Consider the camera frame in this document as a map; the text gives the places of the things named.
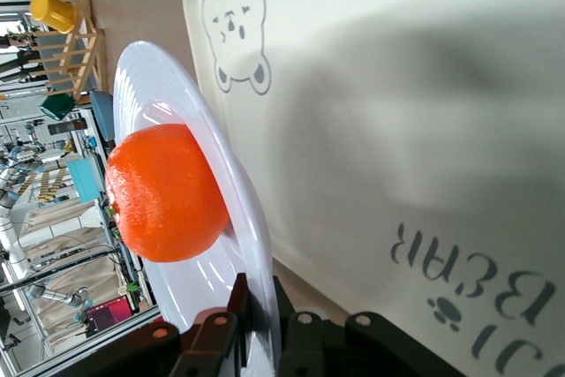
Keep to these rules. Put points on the lavender white round plate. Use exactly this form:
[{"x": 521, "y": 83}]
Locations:
[{"x": 154, "y": 81}]

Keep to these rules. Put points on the red screen monitor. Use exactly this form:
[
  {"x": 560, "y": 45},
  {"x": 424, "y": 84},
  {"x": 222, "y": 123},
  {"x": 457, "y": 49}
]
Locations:
[{"x": 108, "y": 314}]

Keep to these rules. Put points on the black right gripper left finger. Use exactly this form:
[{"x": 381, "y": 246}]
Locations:
[{"x": 212, "y": 341}]

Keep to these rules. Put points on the orange fruit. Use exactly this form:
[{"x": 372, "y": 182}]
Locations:
[{"x": 167, "y": 191}]

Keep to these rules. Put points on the yellow mug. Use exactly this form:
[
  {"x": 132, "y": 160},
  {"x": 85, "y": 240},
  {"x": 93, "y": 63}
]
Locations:
[{"x": 53, "y": 12}]

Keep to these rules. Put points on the wooden mug rack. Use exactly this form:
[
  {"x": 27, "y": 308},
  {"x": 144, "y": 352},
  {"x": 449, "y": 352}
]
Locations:
[{"x": 86, "y": 41}]

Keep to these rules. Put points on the cream tray with bear print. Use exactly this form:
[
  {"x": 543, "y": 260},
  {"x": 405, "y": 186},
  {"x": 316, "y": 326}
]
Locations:
[{"x": 397, "y": 130}]

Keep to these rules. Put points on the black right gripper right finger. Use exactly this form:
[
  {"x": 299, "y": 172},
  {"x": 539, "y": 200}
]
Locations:
[{"x": 318, "y": 346}]

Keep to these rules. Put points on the teal box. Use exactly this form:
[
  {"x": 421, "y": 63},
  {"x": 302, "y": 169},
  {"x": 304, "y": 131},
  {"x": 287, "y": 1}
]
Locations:
[{"x": 87, "y": 180}]

